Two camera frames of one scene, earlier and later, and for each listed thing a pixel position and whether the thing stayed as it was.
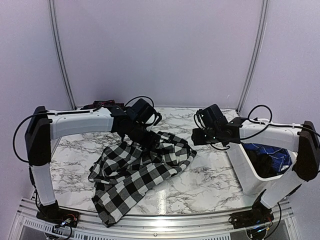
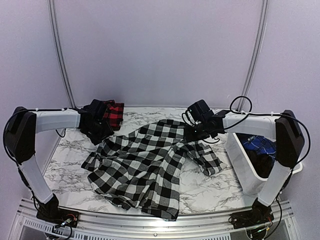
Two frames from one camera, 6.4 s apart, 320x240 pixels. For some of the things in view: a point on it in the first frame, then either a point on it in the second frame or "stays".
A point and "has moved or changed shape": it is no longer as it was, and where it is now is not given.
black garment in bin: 263,164 stays
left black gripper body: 136,134 → 98,132
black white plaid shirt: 122,173 has moved or changed shape
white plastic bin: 249,184 stays
